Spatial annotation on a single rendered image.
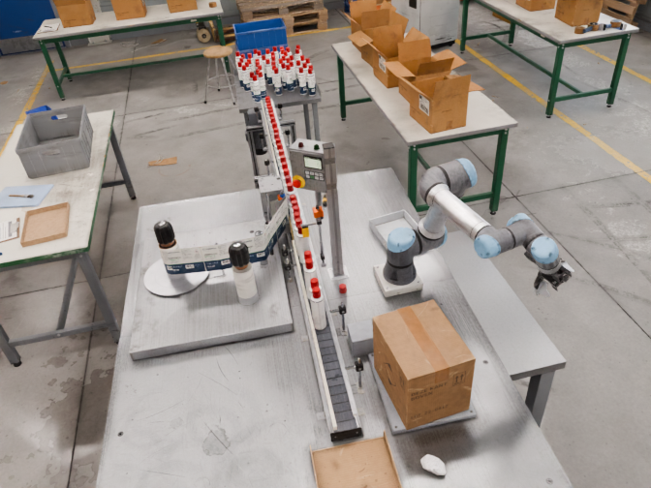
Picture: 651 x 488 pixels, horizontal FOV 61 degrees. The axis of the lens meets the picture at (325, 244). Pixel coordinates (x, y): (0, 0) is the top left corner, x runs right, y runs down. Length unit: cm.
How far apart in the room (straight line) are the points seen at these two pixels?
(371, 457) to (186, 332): 93
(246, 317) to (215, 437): 55
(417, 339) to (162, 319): 113
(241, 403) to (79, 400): 159
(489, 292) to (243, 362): 110
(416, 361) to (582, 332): 195
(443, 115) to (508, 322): 186
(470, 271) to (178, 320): 132
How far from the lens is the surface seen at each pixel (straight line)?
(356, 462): 198
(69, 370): 378
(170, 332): 243
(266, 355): 230
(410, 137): 386
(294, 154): 230
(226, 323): 239
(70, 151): 401
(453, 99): 389
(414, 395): 188
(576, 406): 330
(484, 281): 260
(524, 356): 232
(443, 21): 781
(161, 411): 224
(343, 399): 206
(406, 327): 195
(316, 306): 219
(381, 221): 290
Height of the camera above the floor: 253
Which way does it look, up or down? 37 degrees down
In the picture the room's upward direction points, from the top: 5 degrees counter-clockwise
